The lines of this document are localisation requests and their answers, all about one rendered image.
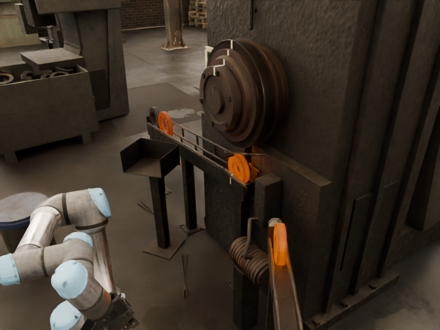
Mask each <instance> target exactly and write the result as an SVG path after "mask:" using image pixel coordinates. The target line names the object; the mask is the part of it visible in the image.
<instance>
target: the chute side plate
mask: <svg viewBox="0 0 440 330"><path fill-rule="evenodd" d="M147 130H148V134H149V133H151V134H152V135H153V138H154V139H156V140H157V141H163V142H167V143H174V144H178V145H179V155H180V156H181V153H182V154H183V155H185V160H187V161H189V162H190V163H191V164H193V165H195V166H196V167H197V168H199V169H200V170H202V171H203V172H205V173H206V174H208V175H209V176H211V177H212V178H214V179H215V180H217V181H218V182H220V183H221V184H223V185H224V186H225V187H226V188H227V189H228V190H230V191H231V192H232V193H233V194H235V190H236V191H237V192H238V193H240V194H241V195H242V201H243V202H244V195H245V187H244V186H243V185H241V184H240V183H239V182H237V180H235V179H234V178H233V177H231V176H230V175H229V174H228V173H227V172H225V171H224V170H222V169H221V168H219V167H217V166H216V165H214V164H212V163H211V162H209V161H208V160H206V159H205V158H202V157H201V156H199V155H198V154H196V153H194V152H193V151H191V150H190V149H188V148H186V147H184V146H183V145H181V144H180V143H178V142H176V141H175V140H173V139H172V138H170V137H168V136H166V135H165V134H163V133H162V132H159V131H158V130H157V129H155V128H153V127H152V126H150V125H148V124H147ZM230 177H231V184H230Z"/></svg>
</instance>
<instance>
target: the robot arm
mask: <svg viewBox="0 0 440 330"><path fill-rule="evenodd" d="M110 217H111V210H110V207H109V203H108V201H107V197H106V195H105V193H104V191H103V189H101V188H95V189H86V190H81V191H74V192H67V193H62V194H57V195H54V196H52V197H50V198H48V199H47V200H45V201H44V202H42V203H41V204H39V205H38V206H37V207H36V208H35V209H34V211H33V213H32V214H31V217H30V225H29V227H28V228H27V231H26V232H25V234H24V236H23V238H22V239H21V241H20V243H19V245H18V247H17V248H16V251H15V252H14V253H12V254H11V253H9V254H8V255H4V256H1V257H0V283H1V284H2V285H12V284H20V283H22V282H28V281H31V280H36V279H40V278H46V277H49V276H52V279H51V283H52V286H53V288H54V289H55V290H56V291H57V292H58V294H59V295H60V296H61V297H63V298H64V299H66V301H64V302H63V303H61V304H59V305H58V306H57V308H55V309H54V311H53V312H52V314H51V317H50V324H51V329H52V330H129V329H130V328H132V329H134V328H135V327H137V326H138V325H139V324H140V322H138V321H137V319H135V317H133V314H134V311H133V310H132V308H131V306H132V305H131V304H130V303H129V302H128V301H127V300H126V299H125V294H124V293H120V289H119V288H117V287H115V281H114V276H113V269H112V265H111V258H110V254H109V247H108V243H107V236H106V231H105V227H106V225H107V224H108V218H110ZM66 225H75V230H77V231H78V232H73V233H71V234H70V235H68V236H66V237H65V239H64V241H63V243H62V244H58V245H54V246H49V245H50V243H51V240H52V237H53V235H54V231H55V230H57V229H58V228H59V227H62V226H66ZM135 321H136V323H135V324H134V322H135Z"/></svg>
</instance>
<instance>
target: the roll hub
mask: <svg viewBox="0 0 440 330"><path fill-rule="evenodd" d="M214 66H217V65H212V66H209V67H207V68H205V70H204V71H203V73H204V74H205V76H206V77H205V79H203V78H202V76H201V79H200V97H201V98H202V99H203V103H201V104H202V108H203V111H204V114H205V116H206V118H207V120H208V122H210V121H213V126H212V127H213V128H215V129H216V130H217V131H220V132H224V131H227V130H232V129H234V128H235V127H237V125H238V123H239V122H240V119H241V116H242V95H241V91H240V87H239V84H238V81H237V80H236V77H235V76H234V74H233V73H232V71H231V70H230V69H229V68H228V67H226V66H225V65H222V66H218V67H214ZM213 67H214V68H215V71H216V70H218V71H219V76H218V77H217V76H215V75H214V74H213ZM227 96H230V97H231V101H230V102H228V101H227ZM224 122H227V124H228V126H227V128H225V127H224V125H223V123H224Z"/></svg>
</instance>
